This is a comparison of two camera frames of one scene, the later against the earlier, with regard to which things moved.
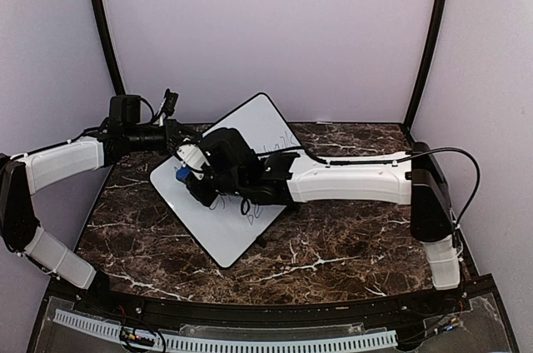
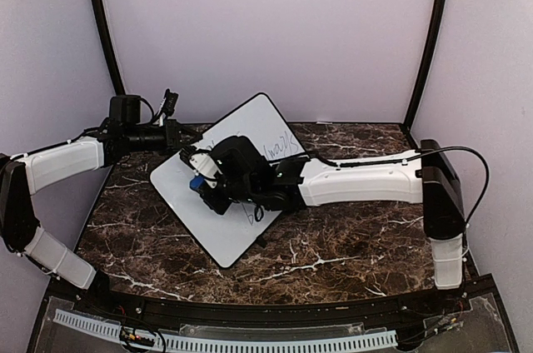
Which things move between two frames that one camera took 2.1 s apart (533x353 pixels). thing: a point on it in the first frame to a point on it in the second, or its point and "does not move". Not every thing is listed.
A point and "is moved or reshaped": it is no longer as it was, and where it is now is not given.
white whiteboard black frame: x=225 y=231 does not move
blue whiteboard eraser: x=182 y=172 is moved or reshaped
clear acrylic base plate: x=74 y=326 does not move
